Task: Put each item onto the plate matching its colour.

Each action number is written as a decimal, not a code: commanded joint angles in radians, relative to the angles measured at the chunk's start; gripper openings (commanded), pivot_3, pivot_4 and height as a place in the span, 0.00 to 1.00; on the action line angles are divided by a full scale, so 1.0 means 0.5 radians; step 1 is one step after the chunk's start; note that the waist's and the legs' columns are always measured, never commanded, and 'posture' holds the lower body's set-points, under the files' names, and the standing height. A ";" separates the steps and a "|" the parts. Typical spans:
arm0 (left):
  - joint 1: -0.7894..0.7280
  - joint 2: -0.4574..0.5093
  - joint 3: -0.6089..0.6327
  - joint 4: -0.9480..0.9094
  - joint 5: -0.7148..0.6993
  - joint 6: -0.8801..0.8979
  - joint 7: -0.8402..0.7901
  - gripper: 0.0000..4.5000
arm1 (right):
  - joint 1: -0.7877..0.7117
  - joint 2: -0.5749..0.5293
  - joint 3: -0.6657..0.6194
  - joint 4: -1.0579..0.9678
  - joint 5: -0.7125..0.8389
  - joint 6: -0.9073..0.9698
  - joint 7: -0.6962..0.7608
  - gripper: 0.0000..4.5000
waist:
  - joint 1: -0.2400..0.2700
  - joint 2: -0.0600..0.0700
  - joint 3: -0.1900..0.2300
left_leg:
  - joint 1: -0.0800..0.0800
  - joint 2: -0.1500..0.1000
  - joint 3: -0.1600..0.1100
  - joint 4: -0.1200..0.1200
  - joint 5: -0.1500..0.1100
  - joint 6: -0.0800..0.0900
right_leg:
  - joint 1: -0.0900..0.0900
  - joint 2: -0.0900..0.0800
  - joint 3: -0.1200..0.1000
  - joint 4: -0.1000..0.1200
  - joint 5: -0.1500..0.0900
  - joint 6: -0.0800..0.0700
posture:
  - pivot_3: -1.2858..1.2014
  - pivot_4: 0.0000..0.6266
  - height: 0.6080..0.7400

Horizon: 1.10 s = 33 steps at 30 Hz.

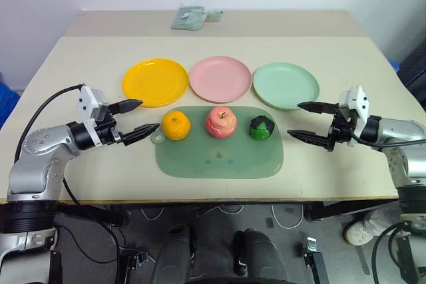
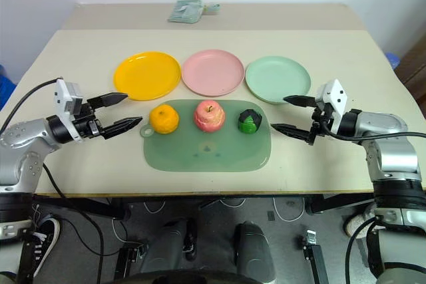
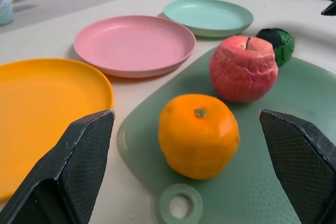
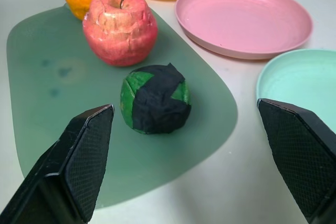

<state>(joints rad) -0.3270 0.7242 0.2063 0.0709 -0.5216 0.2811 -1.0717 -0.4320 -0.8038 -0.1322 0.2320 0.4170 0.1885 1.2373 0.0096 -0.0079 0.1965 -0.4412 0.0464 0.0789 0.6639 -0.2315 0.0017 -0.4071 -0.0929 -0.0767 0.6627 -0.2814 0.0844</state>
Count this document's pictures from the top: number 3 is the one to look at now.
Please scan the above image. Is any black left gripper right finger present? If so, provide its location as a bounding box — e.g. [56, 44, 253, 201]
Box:
[258, 109, 336, 224]

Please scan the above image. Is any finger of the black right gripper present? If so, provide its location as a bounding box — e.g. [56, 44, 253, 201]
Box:
[321, 0, 336, 16]

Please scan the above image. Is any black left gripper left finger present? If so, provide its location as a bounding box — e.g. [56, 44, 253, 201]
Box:
[0, 109, 116, 224]

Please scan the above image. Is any dark green fruit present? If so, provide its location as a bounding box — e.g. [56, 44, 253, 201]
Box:
[256, 27, 296, 68]

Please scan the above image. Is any orange plate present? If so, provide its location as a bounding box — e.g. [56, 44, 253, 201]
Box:
[0, 58, 114, 201]

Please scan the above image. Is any green plate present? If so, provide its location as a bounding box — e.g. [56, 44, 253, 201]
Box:
[163, 0, 255, 38]

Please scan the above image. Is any orange fruit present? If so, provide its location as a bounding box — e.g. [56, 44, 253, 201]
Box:
[158, 93, 240, 181]

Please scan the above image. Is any pink plate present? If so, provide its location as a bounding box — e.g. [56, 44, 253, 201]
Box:
[73, 15, 197, 79]

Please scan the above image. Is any green cutting board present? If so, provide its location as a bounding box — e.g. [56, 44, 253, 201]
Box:
[118, 46, 336, 224]

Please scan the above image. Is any red apple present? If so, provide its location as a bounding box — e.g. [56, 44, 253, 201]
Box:
[209, 35, 279, 104]

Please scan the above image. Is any pale green container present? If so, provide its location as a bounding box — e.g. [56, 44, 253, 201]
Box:
[0, 0, 15, 27]

